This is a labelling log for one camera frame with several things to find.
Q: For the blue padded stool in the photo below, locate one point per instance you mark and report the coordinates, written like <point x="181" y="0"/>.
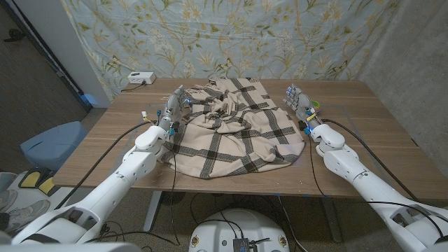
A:
<point x="52" y="145"/>

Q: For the white table leg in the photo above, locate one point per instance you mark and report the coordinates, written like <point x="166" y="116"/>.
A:
<point x="152" y="211"/>

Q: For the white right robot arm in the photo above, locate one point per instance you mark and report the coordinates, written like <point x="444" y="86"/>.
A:
<point x="367" y="182"/>

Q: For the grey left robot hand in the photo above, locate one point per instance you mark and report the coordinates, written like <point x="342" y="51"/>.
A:
<point x="172" y="112"/>

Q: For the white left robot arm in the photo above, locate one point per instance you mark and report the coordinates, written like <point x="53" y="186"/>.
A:
<point x="105" y="196"/>

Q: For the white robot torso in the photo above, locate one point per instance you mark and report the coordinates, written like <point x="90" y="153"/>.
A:
<point x="238" y="227"/>

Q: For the white power strip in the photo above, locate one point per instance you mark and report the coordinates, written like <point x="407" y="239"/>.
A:
<point x="141" y="77"/>

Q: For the yellow black foot pedal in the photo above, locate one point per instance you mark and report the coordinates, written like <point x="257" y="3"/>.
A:
<point x="47" y="186"/>
<point x="29" y="179"/>

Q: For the black round table foot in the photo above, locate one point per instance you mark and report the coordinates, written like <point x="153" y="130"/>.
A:
<point x="172" y="198"/>

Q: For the grey table leg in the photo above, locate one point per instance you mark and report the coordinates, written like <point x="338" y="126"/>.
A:
<point x="332" y="220"/>

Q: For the beige plaid scarf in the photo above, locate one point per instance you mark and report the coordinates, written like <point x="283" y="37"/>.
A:
<point x="227" y="140"/>

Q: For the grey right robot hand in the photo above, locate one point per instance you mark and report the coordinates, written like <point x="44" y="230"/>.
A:
<point x="304" y="105"/>

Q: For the floral printed backdrop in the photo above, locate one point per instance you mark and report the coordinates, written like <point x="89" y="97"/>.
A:
<point x="245" y="35"/>

